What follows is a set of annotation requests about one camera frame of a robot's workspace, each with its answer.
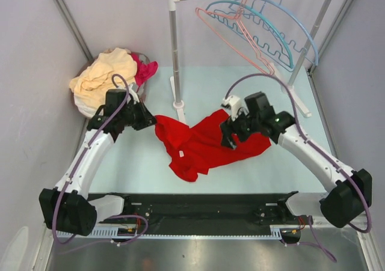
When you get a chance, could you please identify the magenta pink garment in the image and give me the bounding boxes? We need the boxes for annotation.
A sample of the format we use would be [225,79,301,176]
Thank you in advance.
[131,53,159,87]

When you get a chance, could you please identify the light blue plastic hanger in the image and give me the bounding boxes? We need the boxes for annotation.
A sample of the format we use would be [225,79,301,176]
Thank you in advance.
[240,0,319,67]

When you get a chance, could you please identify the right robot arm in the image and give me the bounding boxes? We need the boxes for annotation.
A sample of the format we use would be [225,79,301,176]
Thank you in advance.
[220,92,372,228]

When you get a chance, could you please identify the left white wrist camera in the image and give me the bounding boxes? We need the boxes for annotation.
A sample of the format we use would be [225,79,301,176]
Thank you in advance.
[121,84,140,104]

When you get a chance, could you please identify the white slotted cable duct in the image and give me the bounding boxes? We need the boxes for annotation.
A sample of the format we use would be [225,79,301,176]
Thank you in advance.
[75,226,301,240]

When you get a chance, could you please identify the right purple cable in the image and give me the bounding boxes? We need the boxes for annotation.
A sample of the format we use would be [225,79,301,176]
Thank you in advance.
[224,73,373,233]

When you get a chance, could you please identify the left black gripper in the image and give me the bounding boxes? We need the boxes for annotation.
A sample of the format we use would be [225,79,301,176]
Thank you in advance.
[120,98,158,130]

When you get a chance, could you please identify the silver white clothes rack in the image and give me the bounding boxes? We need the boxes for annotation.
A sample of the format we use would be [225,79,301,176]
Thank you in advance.
[167,0,331,123]

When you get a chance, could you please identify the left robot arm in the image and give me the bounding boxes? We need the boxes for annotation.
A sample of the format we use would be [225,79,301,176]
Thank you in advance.
[38,88,156,236]

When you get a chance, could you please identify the red t shirt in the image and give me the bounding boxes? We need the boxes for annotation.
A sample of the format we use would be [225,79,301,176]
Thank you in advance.
[155,109,271,182]

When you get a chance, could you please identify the pink wire hanger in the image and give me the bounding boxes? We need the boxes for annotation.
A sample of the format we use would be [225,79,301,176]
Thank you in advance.
[195,0,275,75]

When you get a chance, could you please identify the teal plastic hanger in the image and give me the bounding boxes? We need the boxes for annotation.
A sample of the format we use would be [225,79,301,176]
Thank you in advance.
[205,0,294,72]

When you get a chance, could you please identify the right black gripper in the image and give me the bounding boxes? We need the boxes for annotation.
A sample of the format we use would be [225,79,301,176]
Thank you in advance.
[219,106,260,150]

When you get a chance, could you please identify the dark blue wavy hanger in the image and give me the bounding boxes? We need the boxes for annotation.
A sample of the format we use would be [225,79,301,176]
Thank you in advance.
[206,0,318,72]

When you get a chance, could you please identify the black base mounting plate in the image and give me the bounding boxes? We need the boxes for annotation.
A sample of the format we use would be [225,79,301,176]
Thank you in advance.
[104,193,307,236]

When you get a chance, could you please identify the brown laundry basket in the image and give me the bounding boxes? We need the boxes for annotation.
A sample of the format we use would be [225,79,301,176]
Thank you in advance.
[70,50,150,121]

